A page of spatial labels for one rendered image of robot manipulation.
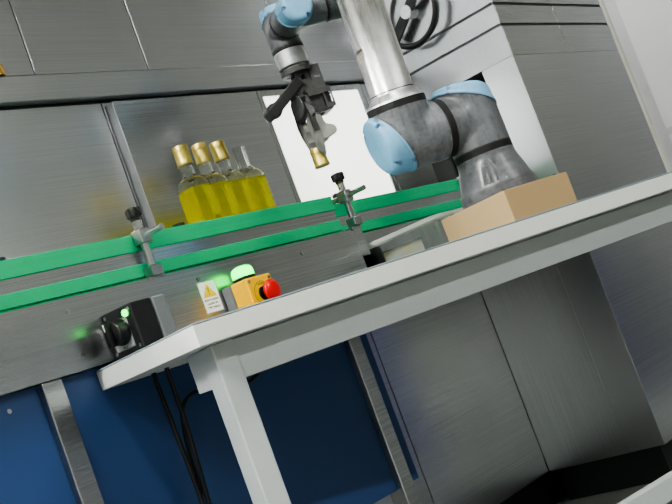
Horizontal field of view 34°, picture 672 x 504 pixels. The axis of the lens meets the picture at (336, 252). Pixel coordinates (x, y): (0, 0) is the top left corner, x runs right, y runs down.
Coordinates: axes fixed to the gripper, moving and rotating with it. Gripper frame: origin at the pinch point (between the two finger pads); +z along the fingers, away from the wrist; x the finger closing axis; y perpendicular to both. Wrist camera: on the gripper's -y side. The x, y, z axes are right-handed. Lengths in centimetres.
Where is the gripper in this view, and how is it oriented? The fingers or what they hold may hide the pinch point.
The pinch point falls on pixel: (317, 152)
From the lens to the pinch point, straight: 254.9
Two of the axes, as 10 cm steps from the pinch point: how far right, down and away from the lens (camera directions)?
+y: 8.8, -3.0, 3.7
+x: -3.2, 2.0, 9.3
